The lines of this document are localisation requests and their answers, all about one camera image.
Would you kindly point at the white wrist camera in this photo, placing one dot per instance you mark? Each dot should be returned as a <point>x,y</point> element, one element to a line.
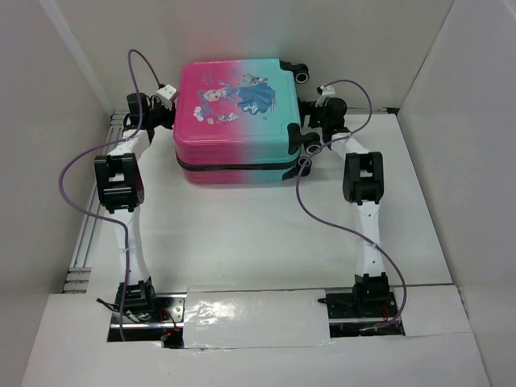
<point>166,95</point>
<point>324,92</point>

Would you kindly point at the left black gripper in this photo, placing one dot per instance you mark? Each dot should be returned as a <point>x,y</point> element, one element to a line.
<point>171,114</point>

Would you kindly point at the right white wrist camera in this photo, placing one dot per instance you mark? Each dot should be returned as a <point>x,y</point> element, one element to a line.
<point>324,92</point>

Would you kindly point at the shiny white taped sheet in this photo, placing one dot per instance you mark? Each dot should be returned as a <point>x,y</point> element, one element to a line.
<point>261,319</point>

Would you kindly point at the pink children's suitcase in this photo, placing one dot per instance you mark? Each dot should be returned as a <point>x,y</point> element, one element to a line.
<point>239,122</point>

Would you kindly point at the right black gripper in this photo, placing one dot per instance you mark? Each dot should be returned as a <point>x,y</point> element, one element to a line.
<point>309,114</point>

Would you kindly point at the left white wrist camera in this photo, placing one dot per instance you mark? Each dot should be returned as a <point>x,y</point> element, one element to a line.
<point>166,95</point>

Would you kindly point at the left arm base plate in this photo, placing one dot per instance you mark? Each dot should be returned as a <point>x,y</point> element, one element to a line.
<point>164,325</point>

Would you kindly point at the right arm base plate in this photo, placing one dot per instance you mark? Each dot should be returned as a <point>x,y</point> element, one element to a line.
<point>346,319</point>

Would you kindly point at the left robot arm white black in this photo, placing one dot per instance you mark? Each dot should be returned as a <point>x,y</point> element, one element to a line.
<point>121,192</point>

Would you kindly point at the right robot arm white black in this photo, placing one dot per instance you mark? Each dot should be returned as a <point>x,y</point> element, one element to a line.
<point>363,189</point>

